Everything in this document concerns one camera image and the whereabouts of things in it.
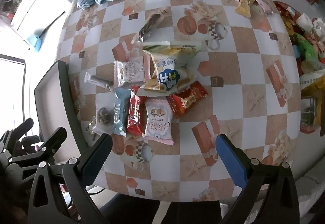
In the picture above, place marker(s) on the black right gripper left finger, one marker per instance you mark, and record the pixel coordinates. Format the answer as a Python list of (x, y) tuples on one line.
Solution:
[(80, 173)]

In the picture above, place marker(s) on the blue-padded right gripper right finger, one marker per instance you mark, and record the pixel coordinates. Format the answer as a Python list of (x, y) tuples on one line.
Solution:
[(248, 174)]

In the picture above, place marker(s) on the red gold candy packet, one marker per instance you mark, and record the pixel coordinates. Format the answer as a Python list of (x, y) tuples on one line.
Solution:
[(180, 103)]

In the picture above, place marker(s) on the yellow white chips bag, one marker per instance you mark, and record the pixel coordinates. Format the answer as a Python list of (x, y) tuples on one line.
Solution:
[(171, 73)]

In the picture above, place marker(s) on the white cardboard box tray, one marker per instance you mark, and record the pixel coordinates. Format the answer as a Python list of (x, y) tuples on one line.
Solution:
[(55, 108)]

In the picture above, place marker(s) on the pink crispy crackers packet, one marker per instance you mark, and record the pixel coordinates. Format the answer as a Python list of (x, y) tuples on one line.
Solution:
[(158, 123)]

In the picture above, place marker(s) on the red snack bar packet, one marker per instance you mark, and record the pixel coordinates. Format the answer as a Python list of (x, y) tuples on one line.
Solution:
[(135, 123)]

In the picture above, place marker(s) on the clear packet dark jerky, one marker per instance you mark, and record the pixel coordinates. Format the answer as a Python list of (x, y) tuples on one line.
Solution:
[(151, 24)]

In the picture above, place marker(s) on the small clear nut packet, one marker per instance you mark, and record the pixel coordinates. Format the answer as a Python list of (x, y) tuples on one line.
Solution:
[(101, 123)]

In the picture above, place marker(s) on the light blue snack bar packet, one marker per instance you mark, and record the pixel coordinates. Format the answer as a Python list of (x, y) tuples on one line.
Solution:
[(121, 109)]

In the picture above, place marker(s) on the clear wrapped grey stick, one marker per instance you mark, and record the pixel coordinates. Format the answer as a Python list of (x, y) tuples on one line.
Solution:
[(95, 80)]

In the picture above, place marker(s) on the pink crackers packet upper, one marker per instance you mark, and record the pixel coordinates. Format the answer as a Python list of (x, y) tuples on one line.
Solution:
[(137, 70)]

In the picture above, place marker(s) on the blue dustpan with handle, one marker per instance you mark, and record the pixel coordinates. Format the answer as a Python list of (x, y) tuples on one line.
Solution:
[(35, 41)]

